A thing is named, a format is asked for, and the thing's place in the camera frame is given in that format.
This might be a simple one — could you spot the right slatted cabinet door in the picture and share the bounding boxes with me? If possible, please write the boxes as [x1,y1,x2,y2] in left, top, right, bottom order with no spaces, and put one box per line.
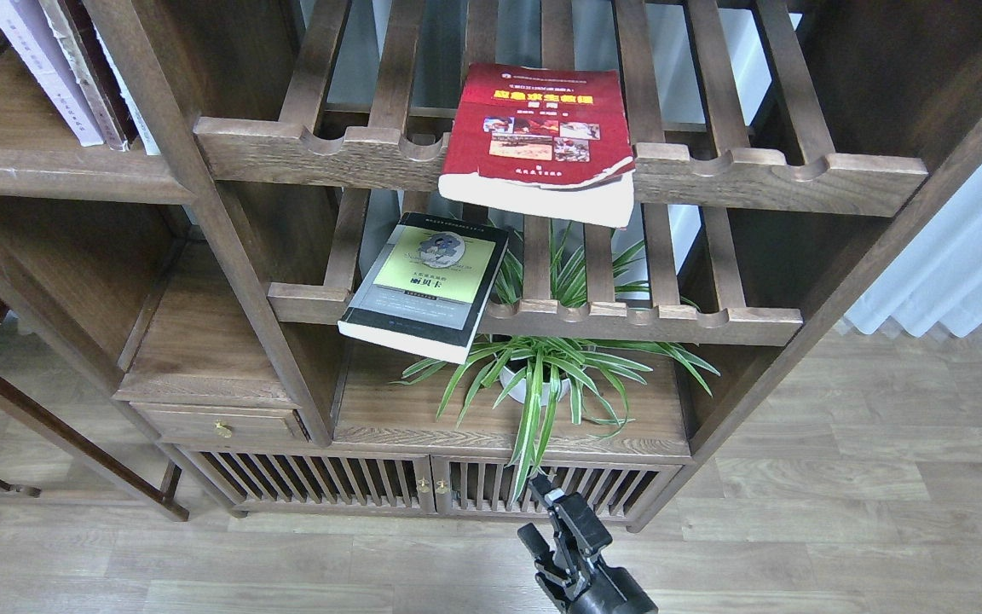
[431,457,681,524]

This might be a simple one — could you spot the worn brown upright book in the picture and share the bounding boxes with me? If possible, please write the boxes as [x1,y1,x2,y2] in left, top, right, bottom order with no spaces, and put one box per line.
[39,1,137,152]

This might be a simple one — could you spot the black green cover book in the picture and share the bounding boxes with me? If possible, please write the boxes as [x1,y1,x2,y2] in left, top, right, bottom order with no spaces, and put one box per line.
[338,212,508,364]

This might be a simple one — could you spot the red paperback book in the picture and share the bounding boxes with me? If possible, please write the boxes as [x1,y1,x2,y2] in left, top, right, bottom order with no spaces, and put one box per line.
[439,63,635,227]

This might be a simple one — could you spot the left slatted cabinet door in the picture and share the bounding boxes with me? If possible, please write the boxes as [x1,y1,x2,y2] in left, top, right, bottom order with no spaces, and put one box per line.
[187,449,436,516]

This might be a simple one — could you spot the white plant pot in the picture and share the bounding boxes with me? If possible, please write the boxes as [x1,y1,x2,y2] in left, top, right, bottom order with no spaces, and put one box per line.
[498,362,570,406]

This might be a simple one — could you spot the slatted cabinet door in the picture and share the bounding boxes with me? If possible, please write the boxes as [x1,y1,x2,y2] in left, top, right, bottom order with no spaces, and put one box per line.
[431,457,681,524]
[187,449,436,516]

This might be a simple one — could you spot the white lilac book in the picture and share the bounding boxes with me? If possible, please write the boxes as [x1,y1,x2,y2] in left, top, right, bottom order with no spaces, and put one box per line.
[0,1,106,145]

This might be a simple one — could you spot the wooden drawer brass knob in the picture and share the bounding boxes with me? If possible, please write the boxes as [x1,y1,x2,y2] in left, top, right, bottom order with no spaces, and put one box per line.
[132,402,305,443]

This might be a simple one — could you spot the dark wooden bookshelf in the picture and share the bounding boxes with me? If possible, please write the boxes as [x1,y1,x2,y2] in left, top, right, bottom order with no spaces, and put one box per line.
[0,1,982,531]

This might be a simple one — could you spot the white upright book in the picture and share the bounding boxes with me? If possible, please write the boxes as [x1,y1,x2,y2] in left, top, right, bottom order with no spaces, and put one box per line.
[95,30,161,156]

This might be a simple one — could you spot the white curtain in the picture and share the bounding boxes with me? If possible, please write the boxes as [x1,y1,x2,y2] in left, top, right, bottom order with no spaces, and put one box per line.
[839,165,982,339]

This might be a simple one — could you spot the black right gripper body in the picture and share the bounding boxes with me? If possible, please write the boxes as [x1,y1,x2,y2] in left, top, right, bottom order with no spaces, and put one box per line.
[535,493,658,613]

